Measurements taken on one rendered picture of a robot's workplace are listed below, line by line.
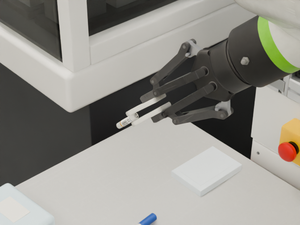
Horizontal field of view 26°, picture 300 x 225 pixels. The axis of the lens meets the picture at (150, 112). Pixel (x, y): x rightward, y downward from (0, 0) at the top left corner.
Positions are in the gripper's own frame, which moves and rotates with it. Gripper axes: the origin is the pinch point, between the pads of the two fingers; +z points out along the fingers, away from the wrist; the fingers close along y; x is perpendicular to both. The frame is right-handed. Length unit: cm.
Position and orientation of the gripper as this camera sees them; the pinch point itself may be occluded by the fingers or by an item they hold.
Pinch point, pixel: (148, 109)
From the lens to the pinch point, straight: 104.7
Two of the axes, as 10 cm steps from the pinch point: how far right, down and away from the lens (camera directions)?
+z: -6.8, 3.5, 6.5
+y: -4.8, -8.8, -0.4
